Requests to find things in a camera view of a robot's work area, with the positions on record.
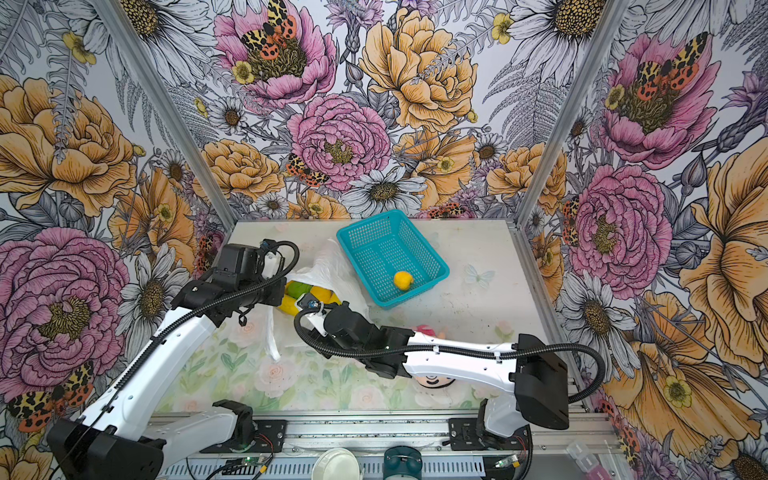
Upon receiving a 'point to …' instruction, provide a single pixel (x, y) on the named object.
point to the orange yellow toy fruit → (403, 280)
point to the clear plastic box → (580, 452)
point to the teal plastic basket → (389, 244)
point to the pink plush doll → (432, 383)
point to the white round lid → (336, 464)
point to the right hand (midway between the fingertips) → (315, 326)
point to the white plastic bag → (326, 268)
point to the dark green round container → (402, 463)
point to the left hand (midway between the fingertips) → (279, 294)
